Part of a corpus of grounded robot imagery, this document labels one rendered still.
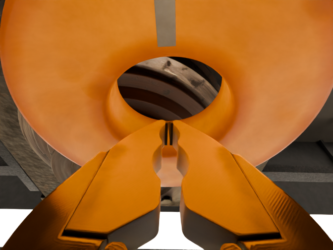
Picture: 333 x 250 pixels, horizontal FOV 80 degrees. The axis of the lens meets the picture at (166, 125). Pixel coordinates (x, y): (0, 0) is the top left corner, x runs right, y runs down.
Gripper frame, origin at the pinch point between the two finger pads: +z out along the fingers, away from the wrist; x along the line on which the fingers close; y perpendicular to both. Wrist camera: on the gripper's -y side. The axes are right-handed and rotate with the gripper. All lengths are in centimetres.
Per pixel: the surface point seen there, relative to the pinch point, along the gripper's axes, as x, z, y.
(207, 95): 7.8, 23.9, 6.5
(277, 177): 300, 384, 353
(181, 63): 2.3, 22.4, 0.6
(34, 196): -452, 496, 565
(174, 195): 2.5, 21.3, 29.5
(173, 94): 1.3, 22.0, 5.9
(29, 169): -53, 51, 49
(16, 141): -51, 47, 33
